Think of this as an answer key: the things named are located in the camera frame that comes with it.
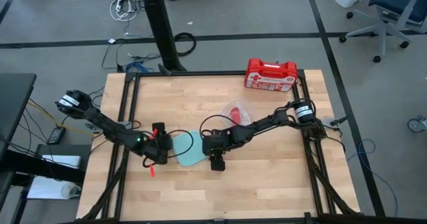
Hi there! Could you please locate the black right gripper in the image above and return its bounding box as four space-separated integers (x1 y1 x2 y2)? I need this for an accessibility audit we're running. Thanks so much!
202 130 234 172

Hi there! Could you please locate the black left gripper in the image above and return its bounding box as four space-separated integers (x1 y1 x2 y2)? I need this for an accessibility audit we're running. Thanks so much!
146 122 174 177

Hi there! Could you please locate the light blue cloth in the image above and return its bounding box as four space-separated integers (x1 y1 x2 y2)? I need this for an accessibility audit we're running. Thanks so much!
172 129 207 167

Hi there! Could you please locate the clear zip plastic bag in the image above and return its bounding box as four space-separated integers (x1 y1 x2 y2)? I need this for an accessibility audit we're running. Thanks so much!
222 102 250 127

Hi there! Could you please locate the black side stand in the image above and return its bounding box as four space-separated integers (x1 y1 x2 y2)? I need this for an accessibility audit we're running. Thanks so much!
35 143 91 185

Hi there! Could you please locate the white flat device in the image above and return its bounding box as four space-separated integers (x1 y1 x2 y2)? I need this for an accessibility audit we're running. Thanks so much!
41 155 82 170

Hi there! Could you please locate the clear plastic cup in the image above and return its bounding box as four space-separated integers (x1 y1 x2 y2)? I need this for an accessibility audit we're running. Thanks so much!
60 183 81 199

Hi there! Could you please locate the black power adapter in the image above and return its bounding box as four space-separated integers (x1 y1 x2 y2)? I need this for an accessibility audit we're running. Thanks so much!
47 126 67 145

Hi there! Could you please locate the red first aid kit case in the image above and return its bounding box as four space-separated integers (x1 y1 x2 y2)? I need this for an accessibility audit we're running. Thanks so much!
244 57 298 93

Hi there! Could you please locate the white paper sheet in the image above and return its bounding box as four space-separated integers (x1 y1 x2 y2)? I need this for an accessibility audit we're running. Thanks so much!
26 176 82 201

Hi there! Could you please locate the black tower fan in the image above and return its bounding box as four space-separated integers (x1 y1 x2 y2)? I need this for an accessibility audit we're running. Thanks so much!
138 0 187 73

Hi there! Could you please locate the black desk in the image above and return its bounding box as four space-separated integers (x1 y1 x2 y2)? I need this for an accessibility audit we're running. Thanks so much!
0 73 37 158

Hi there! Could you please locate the grey caster wheel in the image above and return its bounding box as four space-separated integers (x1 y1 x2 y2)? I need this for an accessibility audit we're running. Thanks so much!
406 115 427 133

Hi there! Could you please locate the white blue office chair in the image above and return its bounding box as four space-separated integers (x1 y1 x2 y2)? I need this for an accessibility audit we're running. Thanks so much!
338 0 427 63

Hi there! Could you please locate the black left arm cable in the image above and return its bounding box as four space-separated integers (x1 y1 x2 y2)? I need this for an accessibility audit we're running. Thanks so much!
166 129 195 159

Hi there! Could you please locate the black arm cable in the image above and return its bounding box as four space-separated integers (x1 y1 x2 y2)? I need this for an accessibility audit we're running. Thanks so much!
199 114 234 138
166 129 195 159

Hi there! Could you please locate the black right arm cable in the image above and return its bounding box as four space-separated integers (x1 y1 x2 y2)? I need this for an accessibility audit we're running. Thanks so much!
199 114 234 138

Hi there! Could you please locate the blue cable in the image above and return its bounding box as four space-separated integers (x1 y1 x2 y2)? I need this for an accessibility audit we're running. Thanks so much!
346 138 400 218
124 61 151 73

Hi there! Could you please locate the black coiled floor cable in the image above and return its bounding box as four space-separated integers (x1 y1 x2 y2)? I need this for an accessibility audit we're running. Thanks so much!
173 32 197 57

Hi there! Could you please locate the yellow floor cable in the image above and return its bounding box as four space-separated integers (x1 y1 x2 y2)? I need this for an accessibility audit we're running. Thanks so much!
26 101 95 137

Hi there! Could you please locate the white power strip with cables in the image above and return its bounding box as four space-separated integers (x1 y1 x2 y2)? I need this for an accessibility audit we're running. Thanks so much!
109 0 139 23

